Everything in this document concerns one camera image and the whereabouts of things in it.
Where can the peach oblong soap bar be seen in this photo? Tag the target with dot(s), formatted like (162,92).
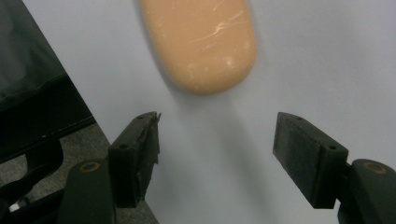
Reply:
(199,43)

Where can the dark green cloth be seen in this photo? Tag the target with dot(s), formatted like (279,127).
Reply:
(25,53)

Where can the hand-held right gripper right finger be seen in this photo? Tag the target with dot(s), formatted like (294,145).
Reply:
(308,161)

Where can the black office chair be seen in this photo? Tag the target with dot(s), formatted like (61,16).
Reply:
(40,124)

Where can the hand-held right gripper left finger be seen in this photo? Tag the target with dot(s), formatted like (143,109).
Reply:
(132,161)

